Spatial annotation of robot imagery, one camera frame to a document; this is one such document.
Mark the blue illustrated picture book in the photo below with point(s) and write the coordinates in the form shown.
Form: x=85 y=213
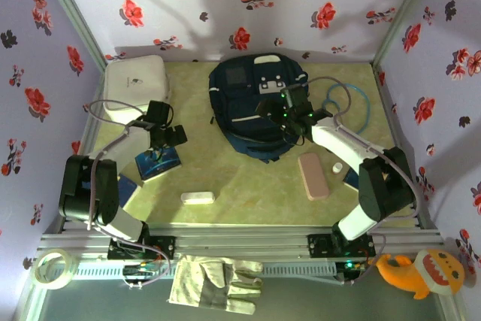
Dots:
x=165 y=166

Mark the navy blue backpack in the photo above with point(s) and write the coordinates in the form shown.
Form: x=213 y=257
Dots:
x=233 y=125

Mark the pink pencil case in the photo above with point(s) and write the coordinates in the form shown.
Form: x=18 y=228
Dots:
x=313 y=176

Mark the blue and white notebook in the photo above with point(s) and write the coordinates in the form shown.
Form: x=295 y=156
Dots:
x=127 y=185

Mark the small white eraser case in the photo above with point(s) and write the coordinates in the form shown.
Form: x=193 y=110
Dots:
x=197 y=198

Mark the small white bottle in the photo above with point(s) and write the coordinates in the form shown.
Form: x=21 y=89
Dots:
x=337 y=167

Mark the dark blue book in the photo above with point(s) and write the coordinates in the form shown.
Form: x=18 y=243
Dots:
x=351 y=179

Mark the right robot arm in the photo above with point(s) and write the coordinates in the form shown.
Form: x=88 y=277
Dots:
x=338 y=140

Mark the white plastic lunch box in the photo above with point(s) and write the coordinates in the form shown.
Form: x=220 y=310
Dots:
x=131 y=84

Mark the blue stethoscope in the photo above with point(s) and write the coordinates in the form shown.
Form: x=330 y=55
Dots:
x=369 y=108

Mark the grey work glove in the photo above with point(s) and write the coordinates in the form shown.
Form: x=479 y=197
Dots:
x=203 y=283

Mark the clear tape roll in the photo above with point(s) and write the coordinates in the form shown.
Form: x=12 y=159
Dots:
x=72 y=274

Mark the orange plush toy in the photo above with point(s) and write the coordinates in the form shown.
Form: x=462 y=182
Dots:
x=413 y=276

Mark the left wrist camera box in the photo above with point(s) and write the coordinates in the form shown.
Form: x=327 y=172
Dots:
x=158 y=111

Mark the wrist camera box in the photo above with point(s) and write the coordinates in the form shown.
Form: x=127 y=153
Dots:
x=295 y=95
x=158 y=111

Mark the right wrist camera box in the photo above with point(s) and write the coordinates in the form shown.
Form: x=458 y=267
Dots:
x=295 y=95

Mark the aluminium side rail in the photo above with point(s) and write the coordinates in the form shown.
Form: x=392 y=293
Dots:
x=83 y=140
x=391 y=110

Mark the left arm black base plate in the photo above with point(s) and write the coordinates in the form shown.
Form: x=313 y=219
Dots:
x=165 y=247

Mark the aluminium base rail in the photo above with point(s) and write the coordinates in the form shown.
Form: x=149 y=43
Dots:
x=240 y=240

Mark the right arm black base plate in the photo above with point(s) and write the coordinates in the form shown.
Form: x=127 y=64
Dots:
x=318 y=246

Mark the aluminium frame post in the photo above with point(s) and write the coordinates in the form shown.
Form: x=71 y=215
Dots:
x=399 y=16
x=72 y=18

